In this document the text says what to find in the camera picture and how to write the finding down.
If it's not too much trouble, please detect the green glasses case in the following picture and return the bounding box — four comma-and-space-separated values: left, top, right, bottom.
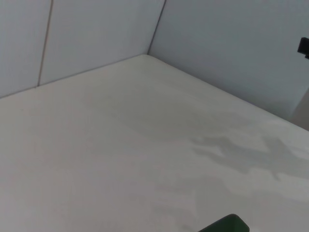
197, 213, 250, 232

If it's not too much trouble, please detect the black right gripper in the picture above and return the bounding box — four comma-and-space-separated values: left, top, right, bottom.
296, 36, 309, 59

